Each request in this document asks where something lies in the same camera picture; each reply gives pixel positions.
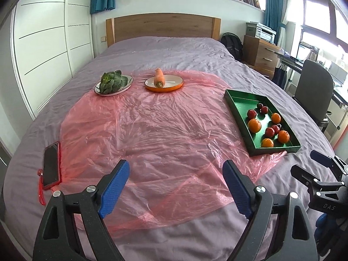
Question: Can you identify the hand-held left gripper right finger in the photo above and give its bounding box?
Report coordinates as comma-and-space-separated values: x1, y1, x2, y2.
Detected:
222, 160, 318, 261

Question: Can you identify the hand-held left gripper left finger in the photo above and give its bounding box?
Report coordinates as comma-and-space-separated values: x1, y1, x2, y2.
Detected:
33, 159, 130, 261

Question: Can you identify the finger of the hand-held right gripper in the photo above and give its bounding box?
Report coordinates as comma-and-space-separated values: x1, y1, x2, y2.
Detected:
290, 165, 346, 196
310, 150, 348, 176

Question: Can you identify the green tray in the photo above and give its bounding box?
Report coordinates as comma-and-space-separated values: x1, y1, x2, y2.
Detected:
224, 89, 302, 157

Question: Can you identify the person's right hand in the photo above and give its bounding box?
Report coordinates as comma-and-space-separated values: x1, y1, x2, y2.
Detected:
315, 213, 331, 240

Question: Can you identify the phone in red case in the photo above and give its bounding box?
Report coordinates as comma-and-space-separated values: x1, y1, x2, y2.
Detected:
43, 141, 61, 190

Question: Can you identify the grey chair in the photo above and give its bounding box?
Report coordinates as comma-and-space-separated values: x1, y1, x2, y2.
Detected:
292, 59, 335, 131

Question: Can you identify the pink plastic sheet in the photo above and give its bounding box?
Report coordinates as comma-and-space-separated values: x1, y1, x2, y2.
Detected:
60, 71, 287, 230

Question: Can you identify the dark blue bag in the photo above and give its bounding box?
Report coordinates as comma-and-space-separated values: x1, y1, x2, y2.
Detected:
271, 65, 288, 90

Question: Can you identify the glass desk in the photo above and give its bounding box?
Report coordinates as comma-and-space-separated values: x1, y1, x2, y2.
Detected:
274, 50, 348, 106

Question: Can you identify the green bok choy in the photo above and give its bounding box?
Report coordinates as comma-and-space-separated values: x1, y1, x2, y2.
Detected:
99, 70, 129, 94

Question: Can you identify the white plate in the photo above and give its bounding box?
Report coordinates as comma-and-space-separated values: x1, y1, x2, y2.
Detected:
94, 74, 134, 97

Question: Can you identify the carrot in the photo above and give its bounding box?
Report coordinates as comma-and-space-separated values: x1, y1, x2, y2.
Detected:
154, 68, 165, 88

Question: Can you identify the wooden dresser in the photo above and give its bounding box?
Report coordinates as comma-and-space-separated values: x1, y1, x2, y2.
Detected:
242, 35, 282, 79

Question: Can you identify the orange dish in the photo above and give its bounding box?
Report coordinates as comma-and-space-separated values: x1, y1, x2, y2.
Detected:
145, 75, 184, 92

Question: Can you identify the white printer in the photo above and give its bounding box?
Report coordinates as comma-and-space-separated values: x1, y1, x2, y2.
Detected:
245, 22, 277, 44

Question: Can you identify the black backpack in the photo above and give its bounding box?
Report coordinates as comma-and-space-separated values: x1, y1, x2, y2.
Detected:
220, 32, 244, 61

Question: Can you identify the side window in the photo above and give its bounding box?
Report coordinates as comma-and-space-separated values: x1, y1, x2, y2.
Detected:
295, 0, 348, 57

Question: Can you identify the bed with purple sheet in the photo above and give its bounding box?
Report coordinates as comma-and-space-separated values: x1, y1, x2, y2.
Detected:
3, 36, 338, 261

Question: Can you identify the white wardrobe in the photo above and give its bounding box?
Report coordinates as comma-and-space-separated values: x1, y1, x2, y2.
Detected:
9, 0, 95, 120

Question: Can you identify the wooden headboard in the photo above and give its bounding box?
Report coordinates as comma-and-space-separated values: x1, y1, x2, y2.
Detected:
105, 13, 221, 48

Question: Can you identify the red phone strap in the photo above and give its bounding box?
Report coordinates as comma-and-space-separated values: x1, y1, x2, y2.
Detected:
37, 169, 47, 206

